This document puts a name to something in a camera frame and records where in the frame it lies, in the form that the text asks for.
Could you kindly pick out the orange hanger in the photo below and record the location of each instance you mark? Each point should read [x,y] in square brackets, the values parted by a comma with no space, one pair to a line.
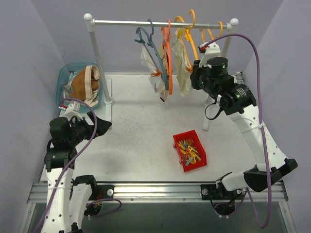
[166,33]

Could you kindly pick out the white underwear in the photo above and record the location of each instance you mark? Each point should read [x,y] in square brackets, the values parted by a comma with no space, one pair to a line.
[155,81]

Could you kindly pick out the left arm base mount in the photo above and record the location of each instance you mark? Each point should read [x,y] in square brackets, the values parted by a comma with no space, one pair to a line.
[105,191]

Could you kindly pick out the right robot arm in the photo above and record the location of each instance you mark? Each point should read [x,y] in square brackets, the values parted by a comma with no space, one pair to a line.
[239,104]

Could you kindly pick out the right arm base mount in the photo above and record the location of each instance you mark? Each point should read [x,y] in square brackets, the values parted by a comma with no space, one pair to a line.
[212,191]

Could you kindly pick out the beige underwear navy trim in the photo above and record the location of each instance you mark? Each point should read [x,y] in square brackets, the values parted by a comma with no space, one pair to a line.
[163,81]

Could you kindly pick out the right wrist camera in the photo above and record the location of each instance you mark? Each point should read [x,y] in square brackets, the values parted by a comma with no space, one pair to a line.
[212,50]

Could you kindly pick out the pale yellow underwear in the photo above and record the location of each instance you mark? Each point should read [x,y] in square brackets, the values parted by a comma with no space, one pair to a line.
[182,68]

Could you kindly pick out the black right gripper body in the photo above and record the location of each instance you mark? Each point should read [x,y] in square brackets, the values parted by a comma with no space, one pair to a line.
[197,74]

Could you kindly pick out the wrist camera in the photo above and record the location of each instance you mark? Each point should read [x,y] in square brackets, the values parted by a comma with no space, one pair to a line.
[212,50]
[72,110]

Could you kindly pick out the yellow hanger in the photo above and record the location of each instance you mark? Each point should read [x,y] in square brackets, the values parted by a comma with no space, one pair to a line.
[185,34]
[203,32]

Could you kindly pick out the clothespins in bin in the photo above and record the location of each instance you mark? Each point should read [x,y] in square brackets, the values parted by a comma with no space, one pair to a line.
[189,152]

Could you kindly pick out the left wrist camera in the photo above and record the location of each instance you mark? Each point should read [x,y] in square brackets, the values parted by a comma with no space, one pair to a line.
[72,110]

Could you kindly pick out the pile of underwear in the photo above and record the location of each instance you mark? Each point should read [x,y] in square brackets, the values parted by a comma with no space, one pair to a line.
[82,87]

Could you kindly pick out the red plastic bin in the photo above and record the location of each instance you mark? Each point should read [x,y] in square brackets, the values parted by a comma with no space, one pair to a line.
[197,143]

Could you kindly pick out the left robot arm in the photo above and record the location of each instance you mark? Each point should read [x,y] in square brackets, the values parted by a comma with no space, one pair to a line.
[67,198]

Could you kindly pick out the teal plastic basket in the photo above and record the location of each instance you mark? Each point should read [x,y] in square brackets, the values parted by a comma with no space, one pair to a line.
[67,74]

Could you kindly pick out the aluminium rail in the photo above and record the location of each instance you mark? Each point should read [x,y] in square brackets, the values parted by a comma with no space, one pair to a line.
[137,156]

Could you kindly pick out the brown underwear cream waistband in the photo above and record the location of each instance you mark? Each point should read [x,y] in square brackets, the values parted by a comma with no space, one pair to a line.
[88,69]

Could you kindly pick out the blue-grey hanger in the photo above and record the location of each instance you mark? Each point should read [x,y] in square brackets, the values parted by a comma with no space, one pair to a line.
[146,40]

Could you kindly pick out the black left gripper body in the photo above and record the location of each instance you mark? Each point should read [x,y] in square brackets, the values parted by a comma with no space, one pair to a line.
[90,126]

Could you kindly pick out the white clothes rack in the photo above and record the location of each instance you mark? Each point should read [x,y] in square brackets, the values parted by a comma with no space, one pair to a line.
[91,22]

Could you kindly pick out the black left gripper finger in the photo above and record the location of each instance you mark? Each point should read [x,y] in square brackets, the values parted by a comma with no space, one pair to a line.
[102,127]
[92,116]

